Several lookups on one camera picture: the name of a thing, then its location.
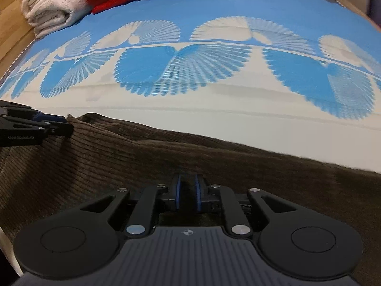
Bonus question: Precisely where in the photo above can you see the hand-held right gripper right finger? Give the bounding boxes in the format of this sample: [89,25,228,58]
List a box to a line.
[194,173,299,238]

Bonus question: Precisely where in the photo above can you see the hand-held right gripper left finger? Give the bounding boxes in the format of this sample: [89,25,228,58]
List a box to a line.
[78,173,183,238]

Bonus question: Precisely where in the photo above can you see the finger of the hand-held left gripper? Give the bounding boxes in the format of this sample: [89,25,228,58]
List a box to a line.
[0,116,74,139]
[0,99,68,124]

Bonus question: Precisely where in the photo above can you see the brown corduroy pants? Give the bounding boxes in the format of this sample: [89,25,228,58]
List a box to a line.
[0,112,381,286]

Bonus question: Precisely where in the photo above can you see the blue white patterned bed sheet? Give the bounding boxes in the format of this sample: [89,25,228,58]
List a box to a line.
[0,0,381,173]

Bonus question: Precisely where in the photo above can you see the cream folded quilt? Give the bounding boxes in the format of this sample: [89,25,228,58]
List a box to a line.
[22,0,93,38]

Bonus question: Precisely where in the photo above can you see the purple bag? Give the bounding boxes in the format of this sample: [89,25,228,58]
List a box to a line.
[367,0,381,27]

